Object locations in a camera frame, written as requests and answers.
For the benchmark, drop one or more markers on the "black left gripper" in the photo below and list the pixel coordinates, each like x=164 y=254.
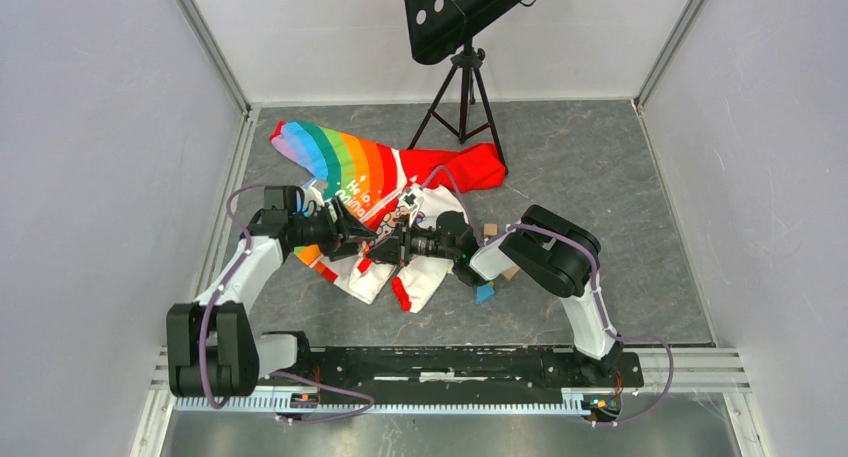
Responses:
x=335 y=243

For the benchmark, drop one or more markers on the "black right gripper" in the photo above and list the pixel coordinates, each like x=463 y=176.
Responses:
x=392 y=249

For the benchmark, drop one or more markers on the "rainbow cartoon zip jacket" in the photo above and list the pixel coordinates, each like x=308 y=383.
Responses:
x=369 y=177

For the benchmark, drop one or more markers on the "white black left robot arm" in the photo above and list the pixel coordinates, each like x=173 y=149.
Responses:
x=211 y=348

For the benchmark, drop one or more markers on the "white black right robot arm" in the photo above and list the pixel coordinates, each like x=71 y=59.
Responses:
x=558 y=255

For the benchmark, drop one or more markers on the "blue triangular block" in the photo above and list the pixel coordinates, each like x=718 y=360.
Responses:
x=484 y=293

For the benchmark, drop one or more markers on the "flat wooden plank block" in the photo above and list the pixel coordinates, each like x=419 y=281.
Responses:
x=510 y=273

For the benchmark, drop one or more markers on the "black music stand tripod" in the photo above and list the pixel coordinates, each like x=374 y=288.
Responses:
x=441 y=30

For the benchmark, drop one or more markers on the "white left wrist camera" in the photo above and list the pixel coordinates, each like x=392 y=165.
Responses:
x=311 y=194

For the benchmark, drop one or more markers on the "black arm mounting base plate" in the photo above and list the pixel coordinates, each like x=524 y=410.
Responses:
x=441 y=375

